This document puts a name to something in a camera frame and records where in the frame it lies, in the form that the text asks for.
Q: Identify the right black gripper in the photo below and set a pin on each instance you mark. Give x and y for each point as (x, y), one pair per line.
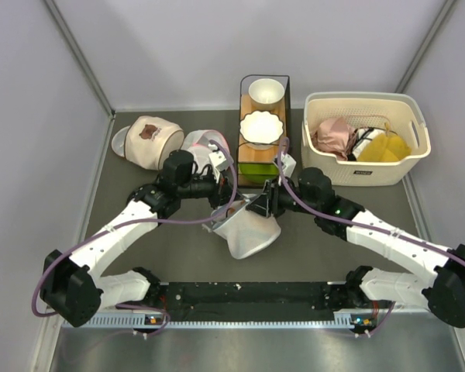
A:
(276, 191)

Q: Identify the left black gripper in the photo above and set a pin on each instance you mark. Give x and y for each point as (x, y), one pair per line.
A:
(222, 192)

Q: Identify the white mesh laundry bag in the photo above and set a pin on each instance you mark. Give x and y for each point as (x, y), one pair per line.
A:
(245, 232)

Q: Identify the black wire wooden rack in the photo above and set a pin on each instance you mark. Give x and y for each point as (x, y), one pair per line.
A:
(248, 152)

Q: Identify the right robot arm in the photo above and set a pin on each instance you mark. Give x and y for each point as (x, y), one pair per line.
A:
(435, 275)

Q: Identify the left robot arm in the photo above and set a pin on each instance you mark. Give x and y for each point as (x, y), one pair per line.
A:
(73, 282)

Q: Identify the pink-trimmed mesh laundry bag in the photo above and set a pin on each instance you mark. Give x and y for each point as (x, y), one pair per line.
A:
(198, 144)

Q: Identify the cream plastic laundry basket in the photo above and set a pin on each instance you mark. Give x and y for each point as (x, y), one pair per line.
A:
(364, 109)

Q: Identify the white scalloped plate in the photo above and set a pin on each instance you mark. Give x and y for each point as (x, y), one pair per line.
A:
(261, 128)

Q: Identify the beige bear cap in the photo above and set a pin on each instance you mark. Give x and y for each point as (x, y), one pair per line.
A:
(148, 142)

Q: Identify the pink garment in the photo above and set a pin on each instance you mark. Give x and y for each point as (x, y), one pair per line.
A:
(335, 136)

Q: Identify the white round bowl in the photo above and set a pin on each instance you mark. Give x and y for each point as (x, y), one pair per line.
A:
(266, 93)

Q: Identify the black white striped garment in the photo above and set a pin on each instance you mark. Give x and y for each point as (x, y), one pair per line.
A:
(364, 136)

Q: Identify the yellow garment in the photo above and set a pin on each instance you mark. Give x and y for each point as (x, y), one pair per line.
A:
(385, 148)

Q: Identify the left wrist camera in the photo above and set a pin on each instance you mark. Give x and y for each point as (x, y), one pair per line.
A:
(220, 162)

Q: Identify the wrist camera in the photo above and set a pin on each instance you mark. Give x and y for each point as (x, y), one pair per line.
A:
(220, 162)
(285, 164)

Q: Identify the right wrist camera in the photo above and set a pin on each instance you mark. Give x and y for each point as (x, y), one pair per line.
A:
(285, 164)

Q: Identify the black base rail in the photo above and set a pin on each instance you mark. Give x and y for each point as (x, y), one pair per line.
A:
(319, 295)

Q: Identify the slotted cable duct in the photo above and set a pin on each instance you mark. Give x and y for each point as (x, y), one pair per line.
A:
(154, 321)

